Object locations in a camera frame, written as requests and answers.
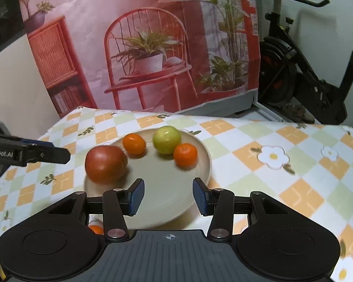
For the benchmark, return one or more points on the green apple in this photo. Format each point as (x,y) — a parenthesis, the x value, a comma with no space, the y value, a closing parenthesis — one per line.
(166,139)

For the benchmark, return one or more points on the pink printed backdrop cloth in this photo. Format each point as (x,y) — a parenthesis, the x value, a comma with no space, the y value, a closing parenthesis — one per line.
(106,6)

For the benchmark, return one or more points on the beige round plate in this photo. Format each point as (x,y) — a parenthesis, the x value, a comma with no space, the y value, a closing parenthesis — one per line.
(164,188)

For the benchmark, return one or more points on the orange tangerine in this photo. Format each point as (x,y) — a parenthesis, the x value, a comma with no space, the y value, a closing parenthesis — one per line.
(133,144)
(95,229)
(185,154)

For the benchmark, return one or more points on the light red apple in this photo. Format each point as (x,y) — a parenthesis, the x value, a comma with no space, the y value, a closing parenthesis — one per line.
(106,164)

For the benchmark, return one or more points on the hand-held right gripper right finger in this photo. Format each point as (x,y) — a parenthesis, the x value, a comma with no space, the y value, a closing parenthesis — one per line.
(200,196)

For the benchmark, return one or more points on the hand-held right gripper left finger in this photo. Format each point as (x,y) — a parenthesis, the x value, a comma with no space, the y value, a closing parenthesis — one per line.
(136,196)

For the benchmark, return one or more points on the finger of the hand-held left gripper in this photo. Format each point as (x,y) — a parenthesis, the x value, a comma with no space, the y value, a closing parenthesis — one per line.
(56,155)

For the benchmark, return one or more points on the black exercise bike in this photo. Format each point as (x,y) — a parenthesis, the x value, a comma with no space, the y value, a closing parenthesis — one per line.
(297,79)

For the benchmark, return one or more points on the checkered flower tablecloth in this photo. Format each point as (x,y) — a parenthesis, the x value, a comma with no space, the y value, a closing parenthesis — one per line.
(253,188)

